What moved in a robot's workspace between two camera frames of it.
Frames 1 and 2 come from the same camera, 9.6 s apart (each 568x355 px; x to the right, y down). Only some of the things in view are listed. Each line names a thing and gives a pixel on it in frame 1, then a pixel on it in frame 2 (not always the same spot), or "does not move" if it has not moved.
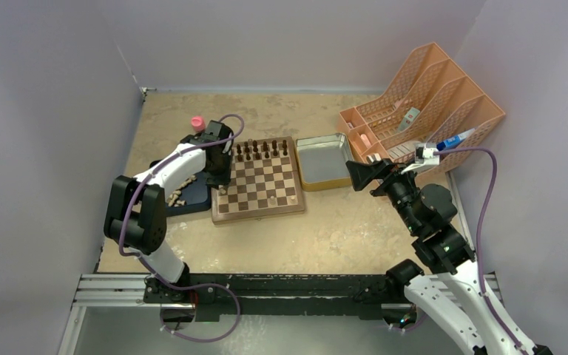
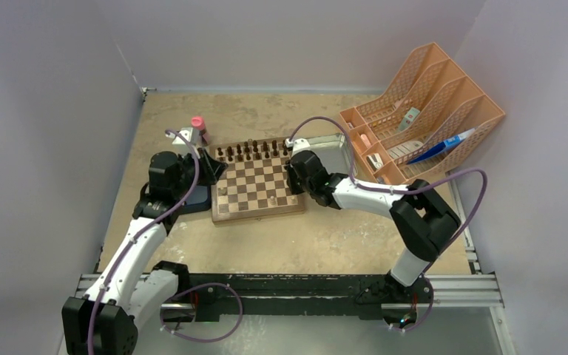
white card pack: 410,116 does not move
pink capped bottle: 198,123 does not move
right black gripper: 362,174 to 291,173
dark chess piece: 265,149 does not move
